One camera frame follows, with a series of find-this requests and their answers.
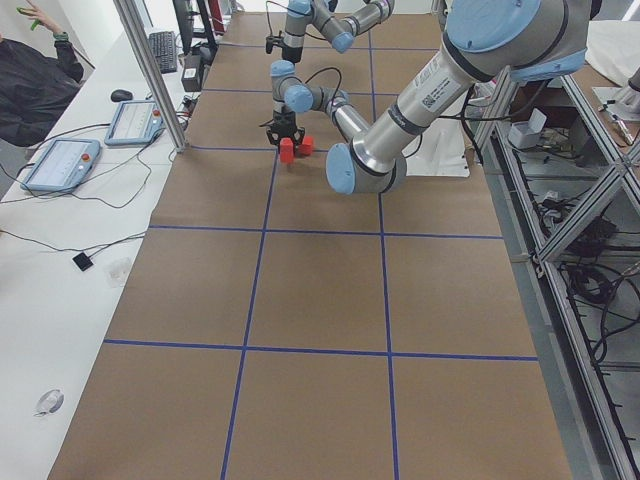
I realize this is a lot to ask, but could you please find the aluminium frame post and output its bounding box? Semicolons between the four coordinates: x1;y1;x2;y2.
113;0;187;153

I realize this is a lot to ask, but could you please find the black computer mouse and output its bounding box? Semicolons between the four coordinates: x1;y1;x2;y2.
110;89;133;103

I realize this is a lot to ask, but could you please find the teach pendant farther blue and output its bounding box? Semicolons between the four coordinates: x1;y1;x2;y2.
104;100;164;147

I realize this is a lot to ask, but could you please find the small black square device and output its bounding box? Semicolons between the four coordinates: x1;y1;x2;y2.
72;252;94;272

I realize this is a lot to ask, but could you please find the teach pendant nearer blue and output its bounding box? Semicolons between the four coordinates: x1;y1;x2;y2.
21;138;102;194

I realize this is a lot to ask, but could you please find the red block moved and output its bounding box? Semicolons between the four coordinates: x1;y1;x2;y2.
297;135;315;156
279;138;295;165

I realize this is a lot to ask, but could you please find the seated person in black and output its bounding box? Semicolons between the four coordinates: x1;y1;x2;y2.
0;0;85;148

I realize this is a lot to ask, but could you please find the black keyboard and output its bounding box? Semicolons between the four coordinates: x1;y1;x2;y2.
148;31;177;74

